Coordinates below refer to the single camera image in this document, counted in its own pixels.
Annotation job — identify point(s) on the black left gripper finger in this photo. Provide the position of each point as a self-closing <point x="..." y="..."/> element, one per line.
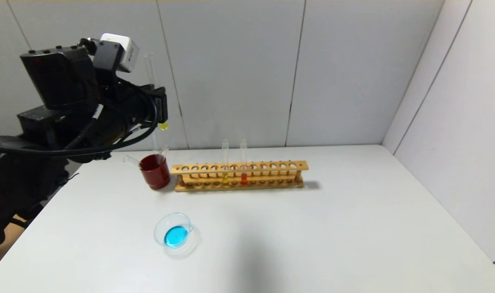
<point x="160" y="106"/>

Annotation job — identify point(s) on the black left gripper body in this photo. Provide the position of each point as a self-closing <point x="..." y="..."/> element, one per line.
<point x="163" y="105"/>

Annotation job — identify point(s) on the test tube with yellow pigment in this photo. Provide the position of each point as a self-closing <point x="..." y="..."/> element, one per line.
<point x="225" y="179"/>
<point x="150" y="69"/>

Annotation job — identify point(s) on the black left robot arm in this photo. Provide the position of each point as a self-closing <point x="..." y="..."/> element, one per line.
<point x="60" y="81"/>

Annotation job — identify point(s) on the test tube with red pigment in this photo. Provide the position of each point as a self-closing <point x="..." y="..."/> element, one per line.
<point x="244" y="179"/>

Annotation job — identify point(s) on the wooden test tube rack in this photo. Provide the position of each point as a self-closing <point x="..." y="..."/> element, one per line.
<point x="272" y="166"/>

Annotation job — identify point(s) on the dark red plastic cup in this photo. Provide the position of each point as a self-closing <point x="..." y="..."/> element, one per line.
<point x="156" y="177"/>

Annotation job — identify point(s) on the clear glass beaker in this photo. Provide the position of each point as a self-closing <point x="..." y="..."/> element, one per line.
<point x="176" y="236"/>

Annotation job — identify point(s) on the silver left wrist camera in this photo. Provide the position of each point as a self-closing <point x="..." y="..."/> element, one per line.
<point x="117" y="51"/>

